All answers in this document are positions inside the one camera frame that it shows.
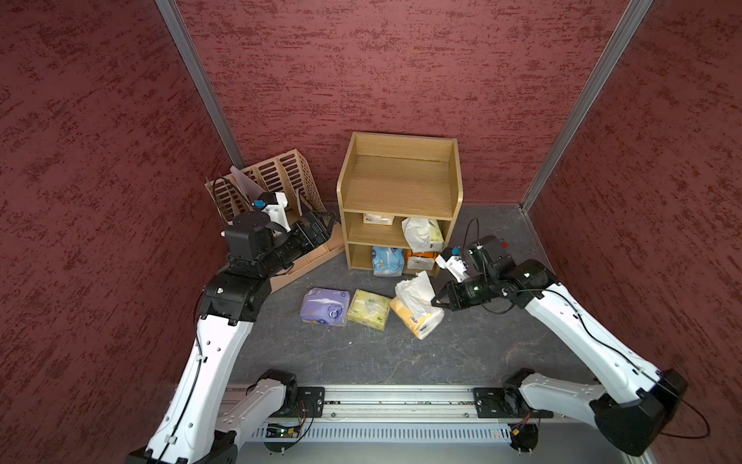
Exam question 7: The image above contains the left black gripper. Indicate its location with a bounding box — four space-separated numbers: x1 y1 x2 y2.
258 212 336 276

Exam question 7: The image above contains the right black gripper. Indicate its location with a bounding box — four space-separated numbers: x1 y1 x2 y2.
431 268 500 310

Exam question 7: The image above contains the orange white tissue box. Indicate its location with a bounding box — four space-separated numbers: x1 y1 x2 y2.
390 271 444 340

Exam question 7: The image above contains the small beige tissue box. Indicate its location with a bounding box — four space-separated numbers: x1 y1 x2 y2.
363 213 394 226

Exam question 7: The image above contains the white yellow tissue pack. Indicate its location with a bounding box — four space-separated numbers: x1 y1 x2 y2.
402 218 444 253

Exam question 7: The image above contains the purple tissue pack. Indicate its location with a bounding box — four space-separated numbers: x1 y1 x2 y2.
300 288 351 327

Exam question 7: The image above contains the yellow green tissue pack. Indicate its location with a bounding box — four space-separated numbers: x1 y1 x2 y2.
348 289 391 332

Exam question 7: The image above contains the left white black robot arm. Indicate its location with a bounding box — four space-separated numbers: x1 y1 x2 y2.
126 207 336 463

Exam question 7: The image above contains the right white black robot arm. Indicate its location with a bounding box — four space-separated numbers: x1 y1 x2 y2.
431 235 688 456

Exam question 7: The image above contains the blue tissue pack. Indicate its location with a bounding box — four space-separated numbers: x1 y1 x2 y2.
372 247 405 278

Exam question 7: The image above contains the wooden three-tier shelf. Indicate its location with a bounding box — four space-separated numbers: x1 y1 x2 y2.
336 131 464 271

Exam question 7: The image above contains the lavender paper folder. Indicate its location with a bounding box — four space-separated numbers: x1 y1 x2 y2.
230 166 265 203

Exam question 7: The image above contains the wooden slotted desk organizer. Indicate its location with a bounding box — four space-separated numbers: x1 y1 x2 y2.
205 149 344 292

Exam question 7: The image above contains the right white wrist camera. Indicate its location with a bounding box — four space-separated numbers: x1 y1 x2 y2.
436 247 470 283

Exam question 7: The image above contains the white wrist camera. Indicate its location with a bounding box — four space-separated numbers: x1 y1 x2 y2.
253 191 291 232
436 247 470 283

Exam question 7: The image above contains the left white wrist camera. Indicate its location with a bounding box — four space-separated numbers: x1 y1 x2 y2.
253 191 291 232

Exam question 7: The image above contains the left corner aluminium post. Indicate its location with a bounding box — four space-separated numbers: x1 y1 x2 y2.
156 0 245 168

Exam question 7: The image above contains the corner aluminium post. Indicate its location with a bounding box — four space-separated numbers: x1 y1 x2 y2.
520 0 653 216
156 0 245 168

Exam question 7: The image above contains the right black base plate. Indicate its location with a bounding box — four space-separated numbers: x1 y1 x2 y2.
473 387 554 421

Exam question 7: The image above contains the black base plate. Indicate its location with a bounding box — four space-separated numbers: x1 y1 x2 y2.
287 387 326 418
473 387 554 421

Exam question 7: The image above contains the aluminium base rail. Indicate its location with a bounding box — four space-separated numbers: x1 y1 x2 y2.
219 382 639 425

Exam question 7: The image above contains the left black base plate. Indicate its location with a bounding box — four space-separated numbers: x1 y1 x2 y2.
287 387 326 418

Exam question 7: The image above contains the right corner aluminium post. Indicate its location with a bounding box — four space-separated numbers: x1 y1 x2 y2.
520 0 653 216

